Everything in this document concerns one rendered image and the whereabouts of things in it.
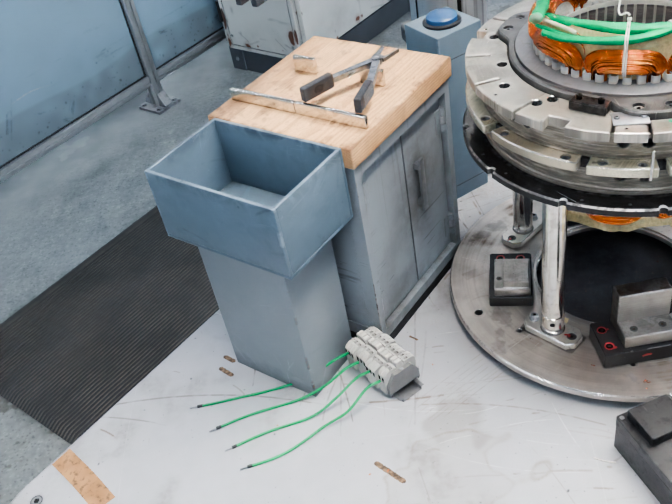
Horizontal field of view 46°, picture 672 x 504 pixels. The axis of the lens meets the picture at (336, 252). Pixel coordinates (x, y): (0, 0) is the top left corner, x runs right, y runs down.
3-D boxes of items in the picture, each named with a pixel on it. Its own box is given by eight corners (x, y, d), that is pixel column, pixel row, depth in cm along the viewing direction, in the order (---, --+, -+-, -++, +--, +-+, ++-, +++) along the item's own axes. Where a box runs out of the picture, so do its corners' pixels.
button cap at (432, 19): (464, 19, 102) (463, 11, 101) (439, 30, 100) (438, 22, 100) (444, 11, 105) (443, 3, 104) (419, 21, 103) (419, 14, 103)
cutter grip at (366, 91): (362, 113, 79) (360, 99, 78) (354, 113, 79) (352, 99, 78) (374, 93, 82) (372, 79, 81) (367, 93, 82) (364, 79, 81)
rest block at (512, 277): (529, 265, 97) (529, 251, 96) (531, 295, 93) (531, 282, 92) (494, 265, 98) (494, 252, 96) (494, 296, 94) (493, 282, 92)
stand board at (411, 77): (354, 170, 78) (350, 150, 77) (212, 134, 88) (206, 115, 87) (452, 75, 90) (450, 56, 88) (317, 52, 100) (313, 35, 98)
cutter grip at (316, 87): (306, 103, 82) (303, 89, 81) (301, 101, 83) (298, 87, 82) (335, 87, 84) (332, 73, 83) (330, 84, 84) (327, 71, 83)
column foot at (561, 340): (535, 313, 93) (535, 307, 92) (586, 337, 89) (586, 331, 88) (520, 328, 91) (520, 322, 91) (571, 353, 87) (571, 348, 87)
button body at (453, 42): (488, 182, 117) (481, 19, 101) (451, 202, 115) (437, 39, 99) (457, 163, 122) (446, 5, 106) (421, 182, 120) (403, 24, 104)
